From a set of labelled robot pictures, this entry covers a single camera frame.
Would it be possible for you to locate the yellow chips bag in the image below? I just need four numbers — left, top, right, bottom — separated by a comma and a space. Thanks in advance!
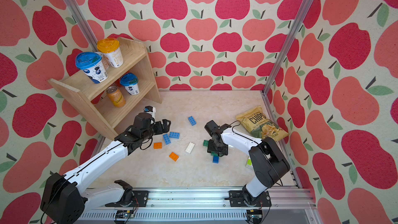
235, 106, 288, 142

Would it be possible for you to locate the left aluminium frame post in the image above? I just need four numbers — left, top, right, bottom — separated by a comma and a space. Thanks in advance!
63, 0, 98, 52

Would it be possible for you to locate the small blue lid cup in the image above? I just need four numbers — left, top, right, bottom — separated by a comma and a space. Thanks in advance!
120, 73, 140, 95

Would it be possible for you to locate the dark blue lego brick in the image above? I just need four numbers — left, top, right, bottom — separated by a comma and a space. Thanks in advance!
212, 156, 219, 164

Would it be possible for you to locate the aluminium frame post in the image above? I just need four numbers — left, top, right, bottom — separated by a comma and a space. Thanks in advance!
262, 0, 314, 97
63, 0, 98, 52

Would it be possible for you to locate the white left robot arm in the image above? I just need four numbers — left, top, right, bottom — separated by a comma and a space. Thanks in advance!
40, 113, 171, 224

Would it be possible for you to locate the light blue lego brick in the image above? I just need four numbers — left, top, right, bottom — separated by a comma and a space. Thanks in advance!
169, 132, 180, 139
188, 116, 197, 126
163, 134, 171, 145

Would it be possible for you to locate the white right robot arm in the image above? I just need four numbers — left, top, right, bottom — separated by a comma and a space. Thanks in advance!
205, 120, 290, 207

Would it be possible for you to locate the right aluminium frame post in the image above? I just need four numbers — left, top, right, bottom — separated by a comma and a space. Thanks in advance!
262, 0, 314, 97

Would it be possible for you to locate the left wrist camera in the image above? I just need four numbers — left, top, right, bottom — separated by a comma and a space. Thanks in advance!
144, 106, 156, 118

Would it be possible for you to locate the orange lid yogurt cup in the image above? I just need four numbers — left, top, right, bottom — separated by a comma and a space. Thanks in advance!
97, 38, 124, 68

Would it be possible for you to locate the white lego brick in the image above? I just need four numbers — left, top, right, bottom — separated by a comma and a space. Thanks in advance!
185, 142, 195, 153

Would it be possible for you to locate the orange drink can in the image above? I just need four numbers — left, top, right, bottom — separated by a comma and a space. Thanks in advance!
106, 86, 126, 107

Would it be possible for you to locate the blue lid yogurt cup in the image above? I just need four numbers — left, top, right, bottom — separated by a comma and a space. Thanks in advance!
75, 52, 108, 84

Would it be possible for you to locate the small orange lego brick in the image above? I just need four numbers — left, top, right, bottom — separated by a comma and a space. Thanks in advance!
153, 142, 163, 149

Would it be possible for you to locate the green white juice carton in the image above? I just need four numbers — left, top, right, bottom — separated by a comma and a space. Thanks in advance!
246, 158, 253, 168

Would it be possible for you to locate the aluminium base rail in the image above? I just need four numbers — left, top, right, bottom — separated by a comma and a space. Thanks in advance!
77, 186, 322, 224

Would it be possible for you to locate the wooden shelf unit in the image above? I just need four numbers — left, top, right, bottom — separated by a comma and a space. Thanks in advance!
47, 36, 163, 143

